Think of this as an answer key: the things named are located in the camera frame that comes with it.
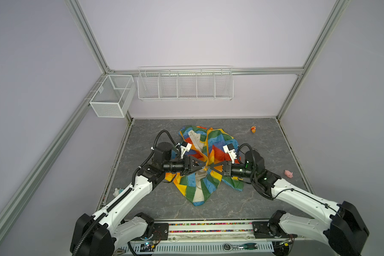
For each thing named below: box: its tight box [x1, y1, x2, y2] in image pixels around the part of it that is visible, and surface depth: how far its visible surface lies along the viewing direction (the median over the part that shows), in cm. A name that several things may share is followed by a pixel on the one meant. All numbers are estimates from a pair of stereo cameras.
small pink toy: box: [284, 169, 294, 179], surface depth 92 cm
